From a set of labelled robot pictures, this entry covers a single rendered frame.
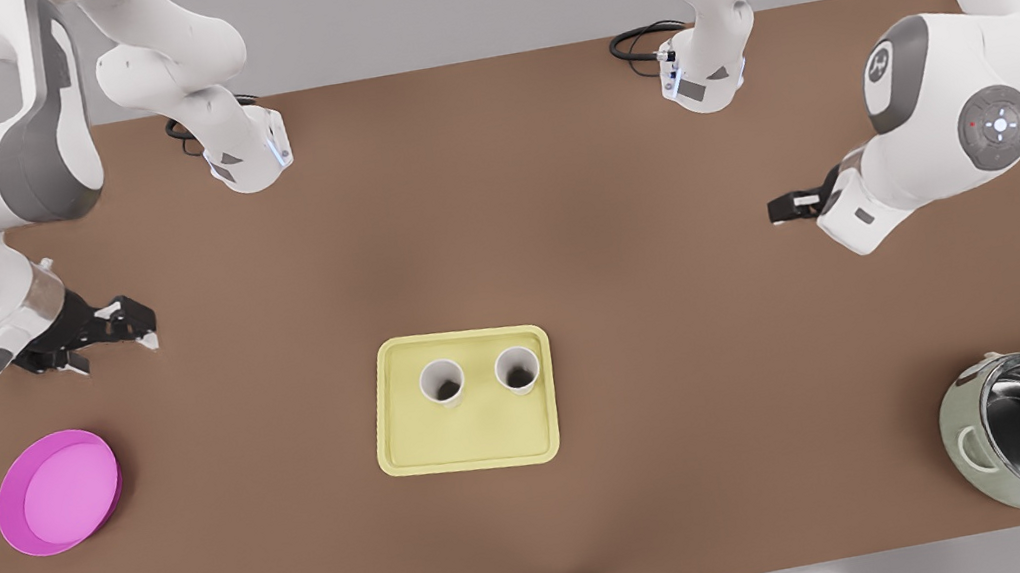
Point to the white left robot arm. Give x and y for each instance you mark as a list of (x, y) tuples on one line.
[(929, 113)]

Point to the white IKEA cup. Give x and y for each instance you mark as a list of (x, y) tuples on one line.
[(442, 384), (517, 369)]

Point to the pale yellow rectangular tray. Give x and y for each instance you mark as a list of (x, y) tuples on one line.
[(472, 439)]

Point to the pink round plate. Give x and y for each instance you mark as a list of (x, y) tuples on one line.
[(61, 492)]

